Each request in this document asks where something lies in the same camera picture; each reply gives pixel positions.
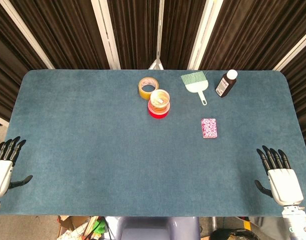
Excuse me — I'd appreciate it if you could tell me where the dark brown curtain panel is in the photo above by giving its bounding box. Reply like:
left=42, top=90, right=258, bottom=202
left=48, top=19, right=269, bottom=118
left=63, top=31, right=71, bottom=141
left=102, top=0, right=160, bottom=70
left=0, top=0, right=47, bottom=121
left=7, top=0, right=111, bottom=70
left=199, top=0, right=306, bottom=71
left=280, top=42, right=306, bottom=151
left=160, top=0, right=210, bottom=70

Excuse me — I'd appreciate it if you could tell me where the white frame post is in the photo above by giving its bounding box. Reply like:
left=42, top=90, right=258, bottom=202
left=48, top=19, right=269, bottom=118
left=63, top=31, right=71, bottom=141
left=0, top=0, right=55, bottom=70
left=187, top=0, right=224, bottom=71
left=272, top=32, right=306, bottom=72
left=91, top=0, right=121, bottom=70

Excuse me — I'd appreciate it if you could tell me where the black bag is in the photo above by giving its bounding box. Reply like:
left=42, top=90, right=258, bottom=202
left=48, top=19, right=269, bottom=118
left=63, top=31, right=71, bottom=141
left=209, top=227, right=262, bottom=240

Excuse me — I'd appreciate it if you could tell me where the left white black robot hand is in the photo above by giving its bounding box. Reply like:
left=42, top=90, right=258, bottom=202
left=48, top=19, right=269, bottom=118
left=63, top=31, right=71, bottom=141
left=0, top=136, right=33, bottom=198

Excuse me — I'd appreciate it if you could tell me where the brown bottle with white cap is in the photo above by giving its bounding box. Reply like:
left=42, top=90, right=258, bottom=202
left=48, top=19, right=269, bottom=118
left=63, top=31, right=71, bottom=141
left=215, top=69, right=238, bottom=98

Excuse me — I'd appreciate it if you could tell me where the green plastic toy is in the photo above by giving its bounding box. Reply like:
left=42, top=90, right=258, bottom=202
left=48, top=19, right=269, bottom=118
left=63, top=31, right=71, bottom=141
left=92, top=219, right=106, bottom=235

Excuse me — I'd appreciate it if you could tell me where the pink patterned card pile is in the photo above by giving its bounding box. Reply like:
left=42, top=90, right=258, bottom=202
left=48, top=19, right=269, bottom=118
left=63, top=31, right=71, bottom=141
left=201, top=118, right=218, bottom=139

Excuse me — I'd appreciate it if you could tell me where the red tape roll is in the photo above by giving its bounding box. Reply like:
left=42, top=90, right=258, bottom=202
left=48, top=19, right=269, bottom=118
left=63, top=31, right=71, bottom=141
left=147, top=99, right=171, bottom=119

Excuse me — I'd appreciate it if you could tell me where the light green hand brush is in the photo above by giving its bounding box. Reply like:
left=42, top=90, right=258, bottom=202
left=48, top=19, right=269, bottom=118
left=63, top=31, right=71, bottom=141
left=180, top=71, right=208, bottom=107

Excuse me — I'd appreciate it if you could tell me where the clear jar of rubber bands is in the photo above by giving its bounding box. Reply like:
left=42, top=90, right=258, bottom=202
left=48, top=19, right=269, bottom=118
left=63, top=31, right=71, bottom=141
left=149, top=89, right=170, bottom=113

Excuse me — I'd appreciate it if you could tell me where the purple robot torso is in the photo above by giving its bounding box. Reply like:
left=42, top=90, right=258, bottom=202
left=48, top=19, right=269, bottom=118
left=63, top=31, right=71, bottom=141
left=105, top=216, right=201, bottom=240

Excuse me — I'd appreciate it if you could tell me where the yellow tape roll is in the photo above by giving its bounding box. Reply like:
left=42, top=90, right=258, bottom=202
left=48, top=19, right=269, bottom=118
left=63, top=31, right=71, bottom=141
left=138, top=76, right=160, bottom=101

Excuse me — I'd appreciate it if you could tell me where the thin white pole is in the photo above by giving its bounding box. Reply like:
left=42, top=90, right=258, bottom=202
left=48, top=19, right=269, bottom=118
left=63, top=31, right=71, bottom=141
left=147, top=0, right=165, bottom=71

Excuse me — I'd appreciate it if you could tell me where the open cardboard box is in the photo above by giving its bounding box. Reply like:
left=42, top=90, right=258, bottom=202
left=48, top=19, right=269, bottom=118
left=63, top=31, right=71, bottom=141
left=56, top=215, right=90, bottom=240

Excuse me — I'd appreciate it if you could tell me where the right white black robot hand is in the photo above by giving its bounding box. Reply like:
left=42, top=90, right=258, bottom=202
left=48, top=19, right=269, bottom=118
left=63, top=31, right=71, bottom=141
left=254, top=144, right=305, bottom=207

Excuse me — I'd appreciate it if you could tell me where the blue table mat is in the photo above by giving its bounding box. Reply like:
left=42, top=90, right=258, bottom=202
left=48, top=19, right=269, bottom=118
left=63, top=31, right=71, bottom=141
left=0, top=69, right=306, bottom=217

